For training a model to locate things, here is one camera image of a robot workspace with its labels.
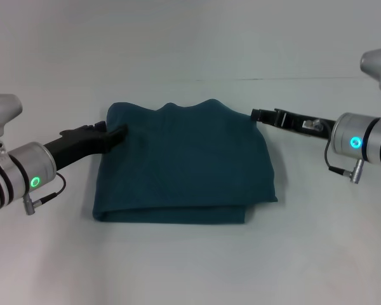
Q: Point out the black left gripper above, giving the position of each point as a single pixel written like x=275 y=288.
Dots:
x=76 y=146

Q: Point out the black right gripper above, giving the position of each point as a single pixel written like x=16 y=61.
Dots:
x=308 y=125

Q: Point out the blue shirt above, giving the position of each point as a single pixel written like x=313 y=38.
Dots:
x=184 y=159

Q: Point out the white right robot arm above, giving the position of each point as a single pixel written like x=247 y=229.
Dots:
x=365 y=139

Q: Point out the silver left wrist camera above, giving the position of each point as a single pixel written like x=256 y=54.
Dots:
x=3 y=114

